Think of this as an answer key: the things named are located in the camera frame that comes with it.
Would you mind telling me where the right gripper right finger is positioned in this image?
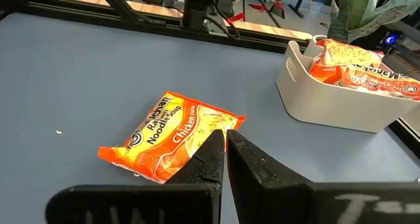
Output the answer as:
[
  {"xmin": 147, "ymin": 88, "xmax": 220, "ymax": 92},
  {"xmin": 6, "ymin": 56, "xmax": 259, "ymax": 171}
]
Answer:
[{"xmin": 226, "ymin": 129, "xmax": 420, "ymax": 224}]

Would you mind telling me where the black diagonal frame strut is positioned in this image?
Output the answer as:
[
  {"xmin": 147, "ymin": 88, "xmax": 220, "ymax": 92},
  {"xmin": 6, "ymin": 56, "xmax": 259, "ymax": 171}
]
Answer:
[{"xmin": 93, "ymin": 0, "xmax": 167, "ymax": 25}]

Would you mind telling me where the orange chicken noodle pack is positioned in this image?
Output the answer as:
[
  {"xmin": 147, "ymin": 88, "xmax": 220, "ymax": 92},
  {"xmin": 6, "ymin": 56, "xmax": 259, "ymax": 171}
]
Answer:
[
  {"xmin": 337, "ymin": 64, "xmax": 420, "ymax": 102},
  {"xmin": 308, "ymin": 38, "xmax": 385, "ymax": 85},
  {"xmin": 97, "ymin": 91, "xmax": 247, "ymax": 185}
]

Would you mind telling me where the white plastic bin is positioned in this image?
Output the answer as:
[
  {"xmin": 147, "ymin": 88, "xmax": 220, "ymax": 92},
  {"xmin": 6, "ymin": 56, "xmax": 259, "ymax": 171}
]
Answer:
[{"xmin": 274, "ymin": 39, "xmax": 420, "ymax": 133}]

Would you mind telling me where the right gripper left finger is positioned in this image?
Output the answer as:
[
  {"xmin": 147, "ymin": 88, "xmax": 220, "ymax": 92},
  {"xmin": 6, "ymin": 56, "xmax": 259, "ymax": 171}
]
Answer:
[{"xmin": 45, "ymin": 128, "xmax": 227, "ymax": 224}]

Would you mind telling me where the green snake plant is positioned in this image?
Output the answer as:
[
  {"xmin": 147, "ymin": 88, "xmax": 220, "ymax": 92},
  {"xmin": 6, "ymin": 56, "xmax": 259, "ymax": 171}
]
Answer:
[{"xmin": 327, "ymin": 0, "xmax": 420, "ymax": 45}]

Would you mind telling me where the red cable tag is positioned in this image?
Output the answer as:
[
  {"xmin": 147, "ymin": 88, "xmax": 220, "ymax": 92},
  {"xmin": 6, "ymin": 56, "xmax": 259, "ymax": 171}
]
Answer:
[{"xmin": 225, "ymin": 12, "xmax": 246, "ymax": 24}]

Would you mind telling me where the black device with blue light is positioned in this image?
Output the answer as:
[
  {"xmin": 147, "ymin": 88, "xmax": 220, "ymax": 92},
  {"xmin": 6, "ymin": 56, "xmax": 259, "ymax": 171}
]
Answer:
[{"xmin": 380, "ymin": 30, "xmax": 408, "ymax": 51}]

